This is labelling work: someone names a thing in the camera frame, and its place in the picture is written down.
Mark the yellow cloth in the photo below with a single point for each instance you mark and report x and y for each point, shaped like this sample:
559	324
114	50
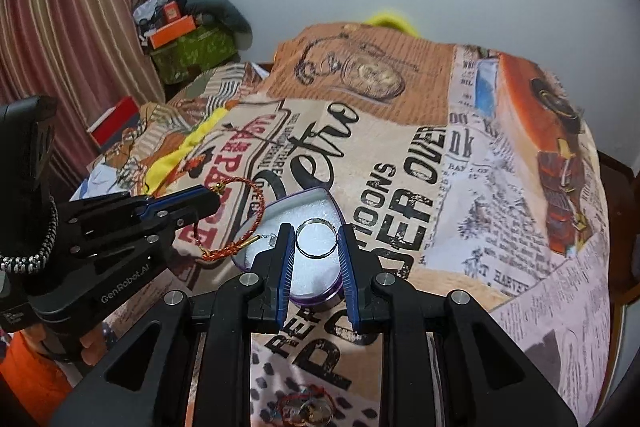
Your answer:
170	159

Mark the purple heart-shaped jewelry box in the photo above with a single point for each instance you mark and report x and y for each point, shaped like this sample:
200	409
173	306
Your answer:
315	277

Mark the red and white box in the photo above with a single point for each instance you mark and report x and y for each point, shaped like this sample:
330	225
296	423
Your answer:
114	119

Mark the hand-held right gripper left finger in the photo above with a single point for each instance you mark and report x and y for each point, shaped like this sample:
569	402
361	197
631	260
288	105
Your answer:
284	257

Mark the person's left hand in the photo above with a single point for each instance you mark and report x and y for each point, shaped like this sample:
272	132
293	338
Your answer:
94	342

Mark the orange box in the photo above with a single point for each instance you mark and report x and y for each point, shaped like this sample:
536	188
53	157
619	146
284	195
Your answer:
170	33

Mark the printed blanket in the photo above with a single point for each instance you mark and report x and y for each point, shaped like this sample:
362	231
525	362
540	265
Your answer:
450	207

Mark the person's left forearm orange sleeve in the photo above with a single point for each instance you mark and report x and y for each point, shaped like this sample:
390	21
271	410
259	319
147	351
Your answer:
30	377

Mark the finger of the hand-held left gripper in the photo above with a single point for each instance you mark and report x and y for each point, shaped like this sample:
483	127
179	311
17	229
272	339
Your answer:
125	244
180	202

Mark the striped curtain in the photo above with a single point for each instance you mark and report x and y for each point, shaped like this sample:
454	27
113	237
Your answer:
65	32

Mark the green patterned box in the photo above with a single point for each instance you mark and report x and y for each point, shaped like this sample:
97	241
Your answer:
192	52

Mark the silver bangle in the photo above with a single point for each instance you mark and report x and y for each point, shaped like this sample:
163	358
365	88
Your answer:
320	412

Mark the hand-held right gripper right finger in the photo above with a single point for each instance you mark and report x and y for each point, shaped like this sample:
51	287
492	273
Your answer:
348	267

